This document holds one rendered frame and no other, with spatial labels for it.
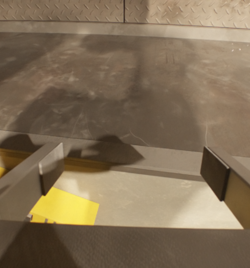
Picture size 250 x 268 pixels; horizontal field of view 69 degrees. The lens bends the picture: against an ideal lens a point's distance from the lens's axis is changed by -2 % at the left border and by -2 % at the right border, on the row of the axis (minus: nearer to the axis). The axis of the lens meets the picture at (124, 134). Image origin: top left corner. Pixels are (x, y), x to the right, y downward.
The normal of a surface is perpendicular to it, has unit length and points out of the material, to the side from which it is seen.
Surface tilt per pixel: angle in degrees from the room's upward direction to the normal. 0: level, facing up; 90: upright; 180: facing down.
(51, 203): 90
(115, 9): 0
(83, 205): 90
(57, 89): 90
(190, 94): 90
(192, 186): 0
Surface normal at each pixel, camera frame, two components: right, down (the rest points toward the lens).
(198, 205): -0.15, 0.64
